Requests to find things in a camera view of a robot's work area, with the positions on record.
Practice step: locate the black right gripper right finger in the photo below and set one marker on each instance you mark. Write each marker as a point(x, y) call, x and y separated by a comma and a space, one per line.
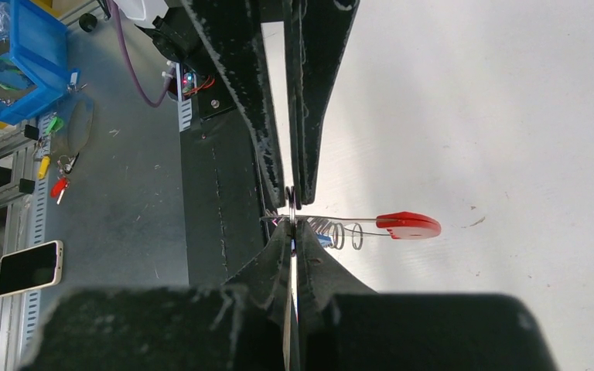
point(319, 277)

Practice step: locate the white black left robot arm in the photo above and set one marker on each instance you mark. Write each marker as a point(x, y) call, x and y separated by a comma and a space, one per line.
point(172, 31)

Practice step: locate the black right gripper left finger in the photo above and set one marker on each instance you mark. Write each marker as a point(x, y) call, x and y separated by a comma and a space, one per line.
point(267, 276)

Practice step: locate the blue plastic bin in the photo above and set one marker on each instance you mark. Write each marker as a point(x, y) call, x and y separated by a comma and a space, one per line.
point(34, 68)

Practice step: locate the blue key tag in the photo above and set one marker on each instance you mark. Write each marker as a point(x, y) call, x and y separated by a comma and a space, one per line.
point(325, 242)

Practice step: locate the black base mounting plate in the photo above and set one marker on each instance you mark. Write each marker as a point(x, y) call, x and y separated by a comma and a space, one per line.
point(223, 193)

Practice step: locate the smartphone with white case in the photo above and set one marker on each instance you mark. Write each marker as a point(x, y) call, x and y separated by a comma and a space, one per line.
point(35, 267)

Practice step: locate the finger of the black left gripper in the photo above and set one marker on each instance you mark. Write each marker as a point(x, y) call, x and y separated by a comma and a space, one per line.
point(231, 33)
point(316, 34)

